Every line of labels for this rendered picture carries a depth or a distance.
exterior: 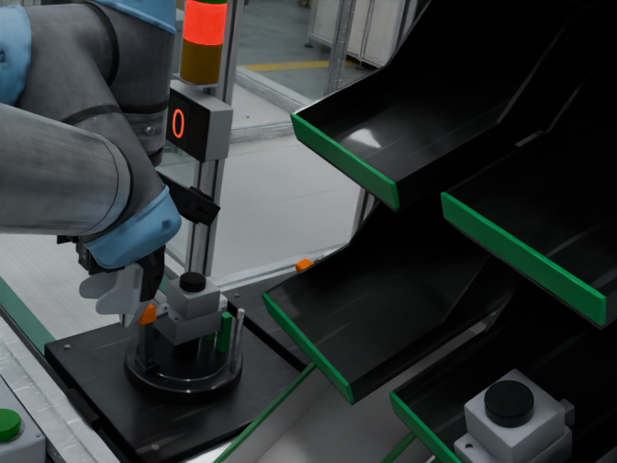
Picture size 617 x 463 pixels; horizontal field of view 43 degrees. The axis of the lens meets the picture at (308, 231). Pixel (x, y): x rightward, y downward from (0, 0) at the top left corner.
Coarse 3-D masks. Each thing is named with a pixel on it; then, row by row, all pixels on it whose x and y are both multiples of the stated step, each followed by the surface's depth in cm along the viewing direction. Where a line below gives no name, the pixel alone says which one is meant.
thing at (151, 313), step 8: (144, 312) 84; (152, 312) 85; (160, 312) 87; (144, 320) 85; (152, 320) 86; (144, 328) 86; (152, 328) 87; (144, 336) 86; (152, 336) 87; (144, 344) 87; (152, 344) 88; (144, 352) 88; (152, 352) 88; (144, 360) 88; (152, 360) 89
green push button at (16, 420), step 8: (0, 416) 81; (8, 416) 81; (16, 416) 82; (0, 424) 80; (8, 424) 80; (16, 424) 81; (0, 432) 79; (8, 432) 80; (16, 432) 81; (0, 440) 80
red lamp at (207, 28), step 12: (192, 0) 95; (192, 12) 95; (204, 12) 94; (216, 12) 95; (192, 24) 95; (204, 24) 95; (216, 24) 96; (192, 36) 96; (204, 36) 96; (216, 36) 96
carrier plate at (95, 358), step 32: (64, 352) 93; (96, 352) 94; (256, 352) 99; (96, 384) 88; (128, 384) 89; (256, 384) 93; (288, 384) 94; (128, 416) 85; (160, 416) 85; (192, 416) 86; (224, 416) 87; (256, 416) 88; (128, 448) 81; (160, 448) 81; (192, 448) 82
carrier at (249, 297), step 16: (288, 272) 118; (240, 288) 112; (256, 288) 113; (240, 304) 108; (256, 304) 109; (256, 320) 105; (272, 320) 106; (272, 336) 102; (288, 336) 103; (288, 352) 100; (304, 368) 98
